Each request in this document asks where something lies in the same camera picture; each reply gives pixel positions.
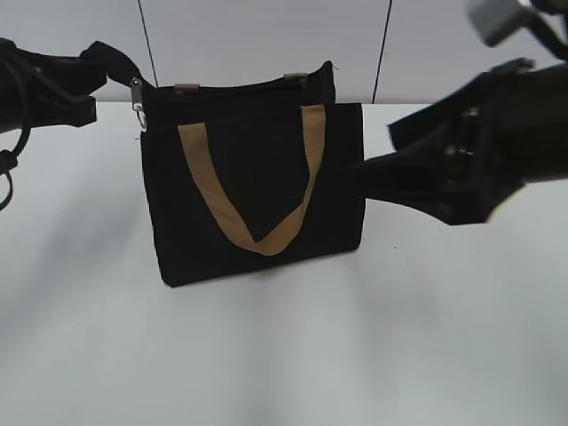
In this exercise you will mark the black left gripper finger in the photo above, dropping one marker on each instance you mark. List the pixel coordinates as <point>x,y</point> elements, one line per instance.
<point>118,66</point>
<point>81,111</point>

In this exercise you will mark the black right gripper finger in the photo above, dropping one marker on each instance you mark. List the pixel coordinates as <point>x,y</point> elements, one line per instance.
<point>402,179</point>
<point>441,126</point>

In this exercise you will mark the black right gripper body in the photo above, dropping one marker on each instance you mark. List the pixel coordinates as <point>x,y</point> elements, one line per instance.
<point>512,132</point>

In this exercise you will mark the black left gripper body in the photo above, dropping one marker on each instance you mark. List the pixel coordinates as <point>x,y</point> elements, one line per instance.
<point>36,88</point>

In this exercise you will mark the silver zipper pull with ring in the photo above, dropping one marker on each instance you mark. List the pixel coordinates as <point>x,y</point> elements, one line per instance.
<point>136,86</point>

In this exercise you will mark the black tote bag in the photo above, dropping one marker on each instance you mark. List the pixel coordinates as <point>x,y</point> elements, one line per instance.
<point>274,146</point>

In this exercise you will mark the grey camera box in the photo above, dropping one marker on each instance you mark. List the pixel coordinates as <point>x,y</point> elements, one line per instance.
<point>496,20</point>

